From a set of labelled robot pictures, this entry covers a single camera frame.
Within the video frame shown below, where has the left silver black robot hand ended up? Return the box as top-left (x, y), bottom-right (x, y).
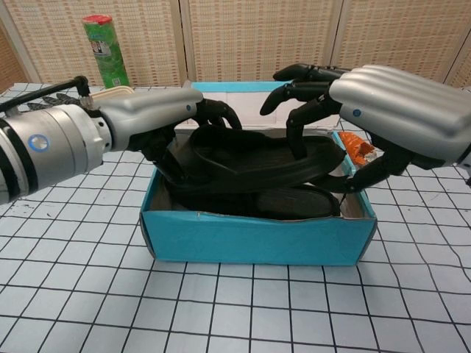
top-left (96, 87), bottom-right (243, 185)

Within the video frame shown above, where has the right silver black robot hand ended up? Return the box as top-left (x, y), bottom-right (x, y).
top-left (259, 63), bottom-right (471, 193)

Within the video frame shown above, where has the black rubber slipper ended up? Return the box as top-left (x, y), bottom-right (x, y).
top-left (161, 124), bottom-right (345, 192)
top-left (167, 183), bottom-right (341, 221)

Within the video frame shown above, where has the blue cardboard shoe box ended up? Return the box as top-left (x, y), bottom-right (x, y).
top-left (139, 81), bottom-right (378, 265)

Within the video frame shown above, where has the beige food container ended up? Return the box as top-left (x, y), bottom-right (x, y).
top-left (88, 85), bottom-right (135, 100)

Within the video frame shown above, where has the crumpled orange snack bag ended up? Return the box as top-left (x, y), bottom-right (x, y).
top-left (338, 131), bottom-right (380, 170)

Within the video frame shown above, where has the woven bamboo screen panel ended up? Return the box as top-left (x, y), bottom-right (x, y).
top-left (327, 0), bottom-right (471, 89)
top-left (185, 0), bottom-right (341, 88)
top-left (7, 0), bottom-right (185, 88)
top-left (0, 18), bottom-right (26, 95)
top-left (443, 47), bottom-right (471, 89)

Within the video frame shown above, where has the green can with red lid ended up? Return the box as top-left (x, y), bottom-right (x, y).
top-left (81, 14), bottom-right (130, 89)

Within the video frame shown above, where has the blue checkered tablecloth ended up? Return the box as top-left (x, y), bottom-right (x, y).
top-left (0, 83), bottom-right (471, 353)

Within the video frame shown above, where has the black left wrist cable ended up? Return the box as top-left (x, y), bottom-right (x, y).
top-left (0, 75), bottom-right (93, 111)

